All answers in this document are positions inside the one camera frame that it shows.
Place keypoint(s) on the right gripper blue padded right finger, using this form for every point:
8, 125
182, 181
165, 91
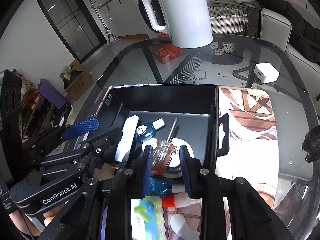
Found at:
201, 182

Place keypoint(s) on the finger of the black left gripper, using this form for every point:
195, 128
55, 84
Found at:
102, 146

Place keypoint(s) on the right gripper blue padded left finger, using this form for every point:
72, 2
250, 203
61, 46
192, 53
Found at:
131, 183

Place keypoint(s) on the finger of the blue pad left gripper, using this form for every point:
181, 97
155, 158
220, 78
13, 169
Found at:
76, 130

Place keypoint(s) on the red cap white tube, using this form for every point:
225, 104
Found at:
179, 200

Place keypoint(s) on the pale green plastic case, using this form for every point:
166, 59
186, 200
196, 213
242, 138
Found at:
147, 221

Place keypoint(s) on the amber handle screwdriver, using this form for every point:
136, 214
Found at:
163, 151

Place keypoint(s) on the blue bottle with face label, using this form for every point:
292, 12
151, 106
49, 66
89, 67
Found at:
148, 130

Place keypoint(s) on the person's left hand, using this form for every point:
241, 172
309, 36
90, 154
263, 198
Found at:
26, 226

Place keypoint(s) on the wooden shoe rack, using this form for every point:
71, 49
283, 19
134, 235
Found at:
37, 111

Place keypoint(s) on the purple bag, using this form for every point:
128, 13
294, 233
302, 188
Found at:
47, 90

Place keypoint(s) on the cardboard box on floor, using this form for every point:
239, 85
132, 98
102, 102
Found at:
76, 80

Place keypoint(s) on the black cardboard box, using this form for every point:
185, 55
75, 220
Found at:
195, 107

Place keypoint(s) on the black data acquisition device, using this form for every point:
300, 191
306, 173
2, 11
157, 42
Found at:
10, 126

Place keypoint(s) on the mop by counter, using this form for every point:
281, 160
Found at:
111, 38

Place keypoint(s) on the red bag under table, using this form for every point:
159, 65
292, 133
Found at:
165, 53

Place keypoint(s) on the cola bottle red label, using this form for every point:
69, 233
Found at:
311, 145

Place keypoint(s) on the black framed glass door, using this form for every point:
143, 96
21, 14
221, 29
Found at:
74, 25

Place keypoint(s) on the white charger cube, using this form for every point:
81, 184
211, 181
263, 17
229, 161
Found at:
266, 72

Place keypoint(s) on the white wicker basket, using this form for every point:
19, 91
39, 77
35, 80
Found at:
227, 20

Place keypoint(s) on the white electric kettle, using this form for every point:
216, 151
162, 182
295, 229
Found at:
187, 22

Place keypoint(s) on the white sofa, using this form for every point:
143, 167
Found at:
277, 29

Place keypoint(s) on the black jacket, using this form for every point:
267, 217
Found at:
304, 37

